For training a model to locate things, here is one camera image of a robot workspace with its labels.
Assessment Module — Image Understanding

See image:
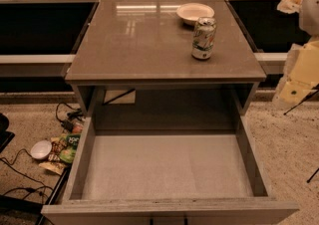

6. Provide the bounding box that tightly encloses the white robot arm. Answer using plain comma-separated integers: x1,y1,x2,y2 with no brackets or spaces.
273,0,319,108

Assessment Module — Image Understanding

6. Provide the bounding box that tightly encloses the grey cabinet with glossy top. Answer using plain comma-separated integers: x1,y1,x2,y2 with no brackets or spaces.
64,0,267,117

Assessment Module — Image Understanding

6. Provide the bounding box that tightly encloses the open grey top drawer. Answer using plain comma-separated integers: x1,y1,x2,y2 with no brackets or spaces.
42,118,298,225

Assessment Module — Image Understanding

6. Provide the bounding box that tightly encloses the white bowl on floor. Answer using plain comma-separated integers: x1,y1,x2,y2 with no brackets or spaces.
30,140,52,160

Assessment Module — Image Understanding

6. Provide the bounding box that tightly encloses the black power adapter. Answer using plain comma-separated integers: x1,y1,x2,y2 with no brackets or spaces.
61,120,74,132

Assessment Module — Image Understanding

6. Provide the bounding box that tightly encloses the white bowl on cabinet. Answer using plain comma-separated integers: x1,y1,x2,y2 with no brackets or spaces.
176,3,214,26

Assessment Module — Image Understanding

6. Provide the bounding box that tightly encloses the green white 7up can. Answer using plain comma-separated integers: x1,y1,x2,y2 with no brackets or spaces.
191,17,216,60

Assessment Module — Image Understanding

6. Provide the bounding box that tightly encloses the green snack bag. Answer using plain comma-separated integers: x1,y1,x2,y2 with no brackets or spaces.
59,133,81,164

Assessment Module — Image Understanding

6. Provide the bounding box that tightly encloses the brown snack packet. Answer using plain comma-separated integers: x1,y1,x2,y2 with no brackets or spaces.
39,161,65,175

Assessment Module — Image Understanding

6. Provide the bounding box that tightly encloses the black tripod leg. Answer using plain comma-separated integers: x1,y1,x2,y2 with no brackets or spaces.
283,89,319,115

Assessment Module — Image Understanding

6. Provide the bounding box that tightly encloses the black cable on floor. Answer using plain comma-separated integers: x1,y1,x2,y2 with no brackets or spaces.
0,148,54,200

